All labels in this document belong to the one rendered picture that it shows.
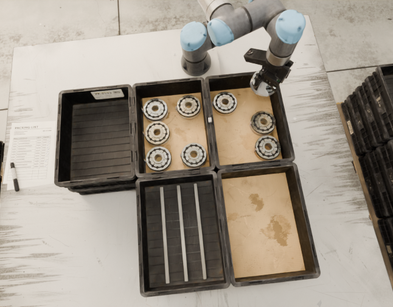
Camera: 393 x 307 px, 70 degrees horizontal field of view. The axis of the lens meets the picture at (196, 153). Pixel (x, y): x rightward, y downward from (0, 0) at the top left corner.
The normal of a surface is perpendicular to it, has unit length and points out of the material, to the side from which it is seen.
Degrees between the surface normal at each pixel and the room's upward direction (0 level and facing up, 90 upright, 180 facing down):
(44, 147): 0
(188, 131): 0
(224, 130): 0
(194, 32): 11
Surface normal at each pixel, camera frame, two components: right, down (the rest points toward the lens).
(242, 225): -0.01, -0.30
